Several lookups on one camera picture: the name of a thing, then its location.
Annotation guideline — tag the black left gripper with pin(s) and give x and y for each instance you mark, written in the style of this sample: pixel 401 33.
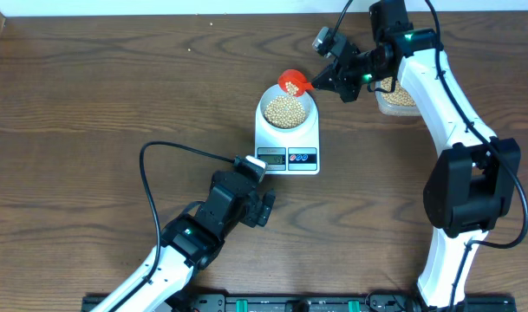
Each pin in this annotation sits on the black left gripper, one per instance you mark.
pixel 257 209

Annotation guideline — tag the grey round bowl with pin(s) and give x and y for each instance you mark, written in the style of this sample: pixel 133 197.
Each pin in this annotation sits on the grey round bowl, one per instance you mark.
pixel 282 110

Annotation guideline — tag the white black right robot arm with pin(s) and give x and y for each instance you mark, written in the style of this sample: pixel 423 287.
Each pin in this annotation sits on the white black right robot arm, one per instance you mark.
pixel 476 173

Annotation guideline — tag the clear plastic container of beans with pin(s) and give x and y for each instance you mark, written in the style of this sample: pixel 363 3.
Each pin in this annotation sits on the clear plastic container of beans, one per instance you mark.
pixel 398 103

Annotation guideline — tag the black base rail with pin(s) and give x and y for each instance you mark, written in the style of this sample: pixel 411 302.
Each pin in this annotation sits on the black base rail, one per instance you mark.
pixel 371 302

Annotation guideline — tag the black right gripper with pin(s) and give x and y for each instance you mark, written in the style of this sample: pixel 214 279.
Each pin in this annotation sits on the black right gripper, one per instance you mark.
pixel 339 83

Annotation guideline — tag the red measuring scoop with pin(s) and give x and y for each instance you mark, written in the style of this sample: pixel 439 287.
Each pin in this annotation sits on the red measuring scoop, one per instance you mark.
pixel 294 83

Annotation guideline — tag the white digital kitchen scale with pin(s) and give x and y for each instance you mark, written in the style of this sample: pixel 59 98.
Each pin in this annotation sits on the white digital kitchen scale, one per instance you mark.
pixel 289 151

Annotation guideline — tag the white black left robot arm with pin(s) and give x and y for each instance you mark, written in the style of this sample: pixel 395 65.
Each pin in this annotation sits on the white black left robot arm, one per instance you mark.
pixel 189 243

